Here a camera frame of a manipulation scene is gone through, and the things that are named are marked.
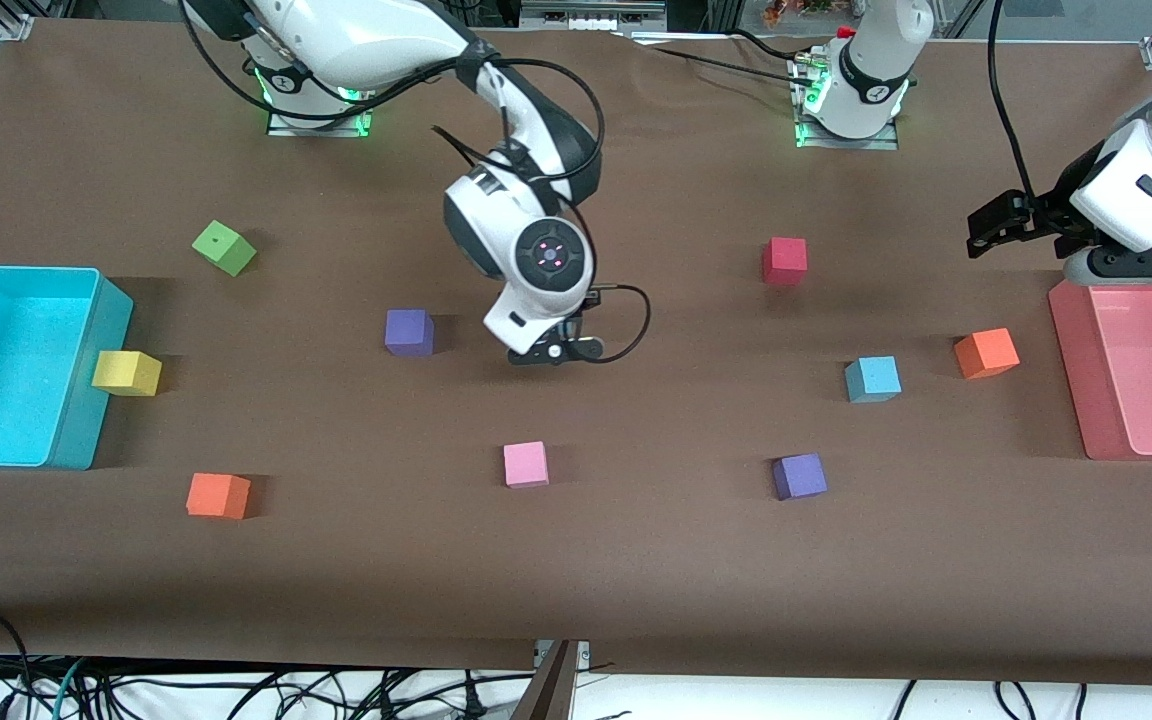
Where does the light blue foam block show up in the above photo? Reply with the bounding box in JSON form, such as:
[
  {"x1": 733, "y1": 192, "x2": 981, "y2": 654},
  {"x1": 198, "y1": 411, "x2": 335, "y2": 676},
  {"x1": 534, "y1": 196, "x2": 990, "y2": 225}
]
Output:
[{"x1": 844, "y1": 355, "x2": 903, "y2": 404}]

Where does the pink foam block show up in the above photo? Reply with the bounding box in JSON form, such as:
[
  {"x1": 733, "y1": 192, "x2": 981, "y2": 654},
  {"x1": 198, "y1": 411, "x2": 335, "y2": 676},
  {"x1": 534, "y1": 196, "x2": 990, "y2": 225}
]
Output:
[{"x1": 503, "y1": 441, "x2": 550, "y2": 490}]

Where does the pink plastic bin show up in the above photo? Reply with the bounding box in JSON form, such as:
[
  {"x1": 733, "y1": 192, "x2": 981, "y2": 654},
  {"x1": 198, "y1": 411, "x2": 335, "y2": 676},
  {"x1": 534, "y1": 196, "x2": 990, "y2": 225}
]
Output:
[{"x1": 1048, "y1": 280, "x2": 1152, "y2": 462}]

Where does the purple foam block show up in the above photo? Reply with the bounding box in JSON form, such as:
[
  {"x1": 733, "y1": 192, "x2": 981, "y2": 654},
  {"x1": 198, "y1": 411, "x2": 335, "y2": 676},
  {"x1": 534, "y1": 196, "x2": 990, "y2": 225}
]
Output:
[
  {"x1": 384, "y1": 308, "x2": 435, "y2": 358},
  {"x1": 772, "y1": 453, "x2": 829, "y2": 501}
]

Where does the orange foam block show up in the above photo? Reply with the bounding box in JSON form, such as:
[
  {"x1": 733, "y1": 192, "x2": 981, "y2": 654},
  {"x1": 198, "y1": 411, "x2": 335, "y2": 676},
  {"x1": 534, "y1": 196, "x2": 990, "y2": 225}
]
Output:
[
  {"x1": 954, "y1": 327, "x2": 1021, "y2": 381},
  {"x1": 186, "y1": 472, "x2": 252, "y2": 521}
]

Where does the red foam block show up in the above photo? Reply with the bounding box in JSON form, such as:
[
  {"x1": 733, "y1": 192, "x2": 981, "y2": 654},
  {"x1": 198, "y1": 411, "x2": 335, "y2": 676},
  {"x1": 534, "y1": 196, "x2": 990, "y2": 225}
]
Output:
[{"x1": 762, "y1": 237, "x2": 808, "y2": 286}]

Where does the brown table cover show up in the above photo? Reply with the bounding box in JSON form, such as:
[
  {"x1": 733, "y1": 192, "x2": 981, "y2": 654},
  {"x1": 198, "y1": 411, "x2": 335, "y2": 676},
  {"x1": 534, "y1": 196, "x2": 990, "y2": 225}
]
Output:
[{"x1": 0, "y1": 18, "x2": 1152, "y2": 691}]

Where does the green foam block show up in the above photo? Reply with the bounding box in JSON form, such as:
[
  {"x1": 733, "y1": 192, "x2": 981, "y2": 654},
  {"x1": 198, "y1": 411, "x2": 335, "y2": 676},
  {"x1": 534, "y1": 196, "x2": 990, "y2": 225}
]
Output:
[{"x1": 191, "y1": 220, "x2": 259, "y2": 278}]

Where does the grey device box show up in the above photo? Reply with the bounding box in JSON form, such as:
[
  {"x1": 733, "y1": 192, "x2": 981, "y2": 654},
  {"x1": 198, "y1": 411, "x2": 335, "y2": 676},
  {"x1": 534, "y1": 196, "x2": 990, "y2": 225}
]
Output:
[{"x1": 519, "y1": 0, "x2": 667, "y2": 31}]

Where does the grey metal bar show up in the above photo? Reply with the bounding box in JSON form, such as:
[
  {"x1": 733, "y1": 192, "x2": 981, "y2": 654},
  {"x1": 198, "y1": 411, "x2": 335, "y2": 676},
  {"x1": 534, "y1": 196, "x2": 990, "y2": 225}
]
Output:
[{"x1": 511, "y1": 640, "x2": 592, "y2": 720}]

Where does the yellow foam block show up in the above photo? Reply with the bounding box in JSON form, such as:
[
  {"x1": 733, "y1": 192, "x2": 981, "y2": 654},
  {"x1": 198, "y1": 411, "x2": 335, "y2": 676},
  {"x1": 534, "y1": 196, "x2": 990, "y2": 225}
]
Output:
[{"x1": 91, "y1": 350, "x2": 163, "y2": 398}]

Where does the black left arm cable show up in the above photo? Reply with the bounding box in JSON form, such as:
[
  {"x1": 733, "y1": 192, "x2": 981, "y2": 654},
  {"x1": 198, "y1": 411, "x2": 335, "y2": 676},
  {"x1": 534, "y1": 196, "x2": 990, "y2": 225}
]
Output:
[{"x1": 984, "y1": 0, "x2": 1039, "y2": 201}]

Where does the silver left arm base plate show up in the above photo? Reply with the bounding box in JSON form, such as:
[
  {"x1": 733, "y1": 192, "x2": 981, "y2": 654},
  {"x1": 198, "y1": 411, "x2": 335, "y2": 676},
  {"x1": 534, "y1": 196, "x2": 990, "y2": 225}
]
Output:
[{"x1": 794, "y1": 55, "x2": 902, "y2": 151}]

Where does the black table cable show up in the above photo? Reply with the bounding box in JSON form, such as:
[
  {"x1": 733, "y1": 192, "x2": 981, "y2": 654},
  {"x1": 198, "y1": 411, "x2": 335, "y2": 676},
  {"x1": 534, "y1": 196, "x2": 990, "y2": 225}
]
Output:
[{"x1": 616, "y1": 30, "x2": 807, "y2": 86}]

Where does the teal floor cable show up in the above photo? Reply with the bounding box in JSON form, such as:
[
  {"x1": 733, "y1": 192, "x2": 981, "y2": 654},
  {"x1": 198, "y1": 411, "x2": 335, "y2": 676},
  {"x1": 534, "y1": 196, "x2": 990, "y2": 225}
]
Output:
[{"x1": 49, "y1": 655, "x2": 89, "y2": 720}]

